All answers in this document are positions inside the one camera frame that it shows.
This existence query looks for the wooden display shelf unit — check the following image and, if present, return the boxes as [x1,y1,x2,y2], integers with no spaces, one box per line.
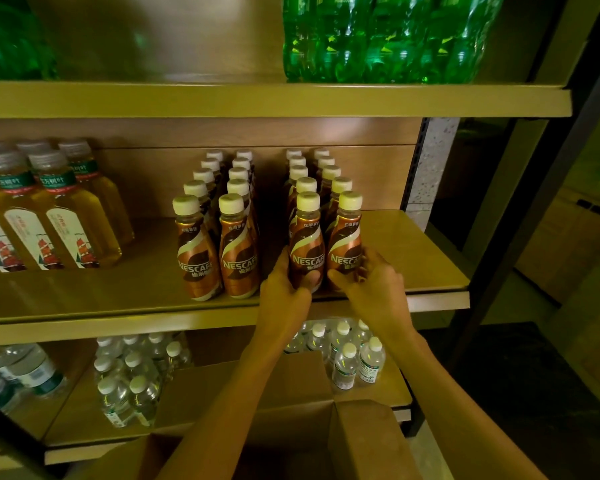
[0,0,574,468]

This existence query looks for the group of brown coffee bottles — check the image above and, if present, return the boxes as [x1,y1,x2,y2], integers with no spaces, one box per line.
[172,148,354,302]

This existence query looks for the group of yellow tea bottles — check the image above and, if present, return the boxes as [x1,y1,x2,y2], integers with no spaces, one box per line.
[0,139,136,273]

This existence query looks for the person's left hand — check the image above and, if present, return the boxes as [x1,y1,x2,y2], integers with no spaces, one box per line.
[258,247,323,346]

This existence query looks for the white-capped brown coffee bottle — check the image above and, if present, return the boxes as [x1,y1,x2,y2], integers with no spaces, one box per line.
[288,191,326,294]
[326,191,364,291]

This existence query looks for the person's right forearm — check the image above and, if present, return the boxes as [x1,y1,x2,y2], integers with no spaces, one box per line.
[387,329,549,480]

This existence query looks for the pack of green soda bottles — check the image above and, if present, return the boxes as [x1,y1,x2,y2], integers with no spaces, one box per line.
[282,0,505,85]
[0,0,60,81]

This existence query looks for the person's right hand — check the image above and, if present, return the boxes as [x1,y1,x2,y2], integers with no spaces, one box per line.
[327,247,416,346]

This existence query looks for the wooden cabinet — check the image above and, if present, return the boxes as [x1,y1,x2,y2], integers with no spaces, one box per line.
[514,186,600,306]

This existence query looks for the brown cardboard box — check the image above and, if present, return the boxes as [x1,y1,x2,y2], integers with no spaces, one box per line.
[67,351,424,480]

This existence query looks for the person's left forearm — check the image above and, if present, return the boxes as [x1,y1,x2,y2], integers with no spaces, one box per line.
[155,336,294,480]

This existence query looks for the black metal frame post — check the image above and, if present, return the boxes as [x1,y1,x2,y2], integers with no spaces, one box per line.
[447,40,600,368]

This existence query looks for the group of small water bottles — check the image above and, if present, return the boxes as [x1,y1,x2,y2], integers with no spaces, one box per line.
[284,319,387,391]
[93,332,193,428]

